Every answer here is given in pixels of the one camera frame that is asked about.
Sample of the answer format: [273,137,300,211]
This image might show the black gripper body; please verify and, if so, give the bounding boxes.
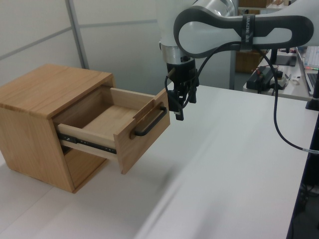
[166,59,198,90]

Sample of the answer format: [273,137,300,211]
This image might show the black metal drawer handle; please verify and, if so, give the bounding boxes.
[134,106,168,137]

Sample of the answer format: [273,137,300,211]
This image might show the wooden drawer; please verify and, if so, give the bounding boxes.
[56,87,171,175]

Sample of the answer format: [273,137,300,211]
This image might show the light wooden cupboard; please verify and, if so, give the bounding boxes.
[235,49,262,74]

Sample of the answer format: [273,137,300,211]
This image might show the black electronics box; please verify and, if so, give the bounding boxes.
[246,66,275,94]

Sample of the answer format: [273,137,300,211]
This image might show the grey emergency stop button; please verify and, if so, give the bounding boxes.
[271,71,288,91]

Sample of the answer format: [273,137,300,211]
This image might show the small cardboard box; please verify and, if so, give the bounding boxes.
[238,0,267,8]

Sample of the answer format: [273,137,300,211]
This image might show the white side desk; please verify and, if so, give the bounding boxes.
[243,79,315,102]

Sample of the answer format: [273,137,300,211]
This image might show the silver laptop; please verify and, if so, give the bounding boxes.
[295,46,319,97]

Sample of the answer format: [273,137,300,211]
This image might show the light wooden cabinet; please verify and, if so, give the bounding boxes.
[0,63,116,194]

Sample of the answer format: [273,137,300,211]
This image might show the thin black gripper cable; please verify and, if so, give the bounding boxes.
[164,69,175,94]

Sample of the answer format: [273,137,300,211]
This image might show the grey metal desk post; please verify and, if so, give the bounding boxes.
[228,48,240,90]

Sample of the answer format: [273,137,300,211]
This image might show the black velcro cable strap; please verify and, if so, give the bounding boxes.
[240,14,256,52]

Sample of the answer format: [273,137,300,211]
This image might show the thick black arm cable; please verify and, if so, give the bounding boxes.
[193,41,319,154]

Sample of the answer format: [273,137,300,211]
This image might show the grey partition post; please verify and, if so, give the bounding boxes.
[65,0,89,70]

